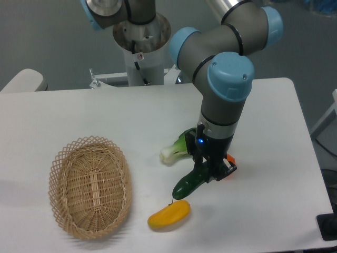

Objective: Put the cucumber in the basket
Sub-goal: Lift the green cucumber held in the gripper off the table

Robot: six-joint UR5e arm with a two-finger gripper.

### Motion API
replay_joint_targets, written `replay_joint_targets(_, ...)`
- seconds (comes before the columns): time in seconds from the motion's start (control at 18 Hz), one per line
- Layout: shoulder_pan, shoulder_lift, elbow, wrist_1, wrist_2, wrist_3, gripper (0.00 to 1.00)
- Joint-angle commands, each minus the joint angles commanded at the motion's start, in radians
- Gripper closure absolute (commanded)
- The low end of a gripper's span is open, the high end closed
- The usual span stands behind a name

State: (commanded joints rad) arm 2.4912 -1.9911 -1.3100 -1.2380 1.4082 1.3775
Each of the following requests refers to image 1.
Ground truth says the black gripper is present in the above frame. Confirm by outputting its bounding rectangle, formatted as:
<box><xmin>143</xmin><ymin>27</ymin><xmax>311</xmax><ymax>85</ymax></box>
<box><xmin>185</xmin><ymin>124</ymin><xmax>237</xmax><ymax>181</ymax></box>

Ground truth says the dark green cucumber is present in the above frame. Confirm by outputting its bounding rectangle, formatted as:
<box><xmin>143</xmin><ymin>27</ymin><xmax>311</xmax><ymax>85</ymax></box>
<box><xmin>172</xmin><ymin>162</ymin><xmax>210</xmax><ymax>200</ymax></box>

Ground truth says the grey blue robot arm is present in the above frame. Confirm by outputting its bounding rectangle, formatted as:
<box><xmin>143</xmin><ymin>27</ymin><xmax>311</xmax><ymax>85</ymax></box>
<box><xmin>81</xmin><ymin>1</ymin><xmax>283</xmax><ymax>182</ymax></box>

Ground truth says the woven wicker basket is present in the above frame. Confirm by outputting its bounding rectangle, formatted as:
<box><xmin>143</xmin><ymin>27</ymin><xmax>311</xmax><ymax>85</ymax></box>
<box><xmin>48</xmin><ymin>136</ymin><xmax>132</xmax><ymax>240</ymax></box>

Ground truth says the orange tangerine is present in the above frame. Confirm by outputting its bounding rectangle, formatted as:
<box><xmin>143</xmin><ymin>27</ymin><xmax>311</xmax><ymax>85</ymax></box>
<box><xmin>226</xmin><ymin>154</ymin><xmax>237</xmax><ymax>176</ymax></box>

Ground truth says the green bok choy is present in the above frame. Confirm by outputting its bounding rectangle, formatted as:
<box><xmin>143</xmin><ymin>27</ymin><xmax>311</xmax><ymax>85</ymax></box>
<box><xmin>159</xmin><ymin>128</ymin><xmax>196</xmax><ymax>166</ymax></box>

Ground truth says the yellow mango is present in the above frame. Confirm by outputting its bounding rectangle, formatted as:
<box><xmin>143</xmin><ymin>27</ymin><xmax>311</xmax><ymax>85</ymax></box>
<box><xmin>147</xmin><ymin>200</ymin><xmax>191</xmax><ymax>232</ymax></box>

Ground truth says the black device at table edge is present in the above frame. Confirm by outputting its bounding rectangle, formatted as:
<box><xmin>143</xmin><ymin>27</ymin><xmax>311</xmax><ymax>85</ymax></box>
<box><xmin>316</xmin><ymin>213</ymin><xmax>336</xmax><ymax>241</ymax></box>

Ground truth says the white furniture at right edge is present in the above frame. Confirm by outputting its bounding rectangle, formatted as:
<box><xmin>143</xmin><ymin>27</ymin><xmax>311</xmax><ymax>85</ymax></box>
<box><xmin>309</xmin><ymin>90</ymin><xmax>336</xmax><ymax>140</ymax></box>

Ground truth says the white chair armrest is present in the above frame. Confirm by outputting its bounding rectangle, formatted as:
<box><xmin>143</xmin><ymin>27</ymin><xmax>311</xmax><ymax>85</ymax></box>
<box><xmin>1</xmin><ymin>69</ymin><xmax>48</xmax><ymax>94</ymax></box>

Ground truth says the white metal base frame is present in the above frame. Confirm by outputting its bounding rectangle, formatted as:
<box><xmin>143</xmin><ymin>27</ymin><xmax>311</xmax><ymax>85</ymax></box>
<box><xmin>89</xmin><ymin>65</ymin><xmax>189</xmax><ymax>89</ymax></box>

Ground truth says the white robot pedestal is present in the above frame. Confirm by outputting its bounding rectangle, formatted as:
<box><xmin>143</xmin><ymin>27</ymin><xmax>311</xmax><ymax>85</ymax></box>
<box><xmin>113</xmin><ymin>13</ymin><xmax>171</xmax><ymax>86</ymax></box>

